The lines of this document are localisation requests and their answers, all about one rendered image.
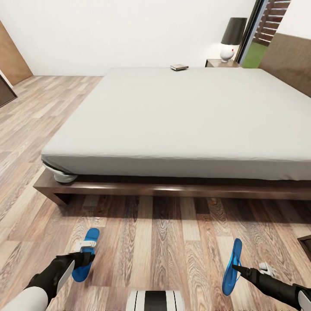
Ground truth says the sandal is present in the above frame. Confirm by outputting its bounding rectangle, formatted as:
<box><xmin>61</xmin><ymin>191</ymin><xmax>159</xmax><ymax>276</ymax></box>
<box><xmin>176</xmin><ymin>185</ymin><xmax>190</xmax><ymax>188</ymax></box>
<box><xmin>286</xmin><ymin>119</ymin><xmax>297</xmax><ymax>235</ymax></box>
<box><xmin>72</xmin><ymin>228</ymin><xmax>99</xmax><ymax>282</ymax></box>
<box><xmin>222</xmin><ymin>238</ymin><xmax>243</xmax><ymax>296</ymax></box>

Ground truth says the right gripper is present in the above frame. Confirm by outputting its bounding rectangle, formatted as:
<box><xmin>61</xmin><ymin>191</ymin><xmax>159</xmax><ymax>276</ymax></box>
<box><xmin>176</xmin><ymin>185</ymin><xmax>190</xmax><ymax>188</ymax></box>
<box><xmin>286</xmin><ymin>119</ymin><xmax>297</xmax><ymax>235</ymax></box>
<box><xmin>232</xmin><ymin>264</ymin><xmax>284</xmax><ymax>303</ymax></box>

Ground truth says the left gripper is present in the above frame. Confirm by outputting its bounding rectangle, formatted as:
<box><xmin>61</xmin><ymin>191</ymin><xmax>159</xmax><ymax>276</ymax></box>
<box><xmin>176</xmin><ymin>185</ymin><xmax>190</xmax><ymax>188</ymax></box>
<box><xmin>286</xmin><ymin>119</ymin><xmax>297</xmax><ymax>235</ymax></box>
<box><xmin>73</xmin><ymin>252</ymin><xmax>95</xmax><ymax>270</ymax></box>

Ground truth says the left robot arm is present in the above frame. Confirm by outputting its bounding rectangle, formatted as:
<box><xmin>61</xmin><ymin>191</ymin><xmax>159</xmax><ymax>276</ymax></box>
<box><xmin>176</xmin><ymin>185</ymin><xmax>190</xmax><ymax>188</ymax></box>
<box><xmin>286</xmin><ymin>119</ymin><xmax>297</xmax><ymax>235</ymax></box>
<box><xmin>0</xmin><ymin>241</ymin><xmax>96</xmax><ymax>311</ymax></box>

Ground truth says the hardback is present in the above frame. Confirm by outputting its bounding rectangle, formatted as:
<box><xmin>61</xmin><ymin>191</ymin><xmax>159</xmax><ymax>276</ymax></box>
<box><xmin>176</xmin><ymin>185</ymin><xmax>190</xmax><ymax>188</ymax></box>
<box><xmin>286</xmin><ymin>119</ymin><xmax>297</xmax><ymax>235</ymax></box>
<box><xmin>170</xmin><ymin>64</ymin><xmax>189</xmax><ymax>70</ymax></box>

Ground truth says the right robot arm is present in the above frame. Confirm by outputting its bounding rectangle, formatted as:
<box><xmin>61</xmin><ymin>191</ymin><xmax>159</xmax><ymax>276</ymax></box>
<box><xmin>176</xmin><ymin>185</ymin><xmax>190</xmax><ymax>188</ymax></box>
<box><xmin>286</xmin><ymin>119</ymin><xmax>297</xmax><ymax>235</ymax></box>
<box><xmin>232</xmin><ymin>262</ymin><xmax>311</xmax><ymax>311</ymax></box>

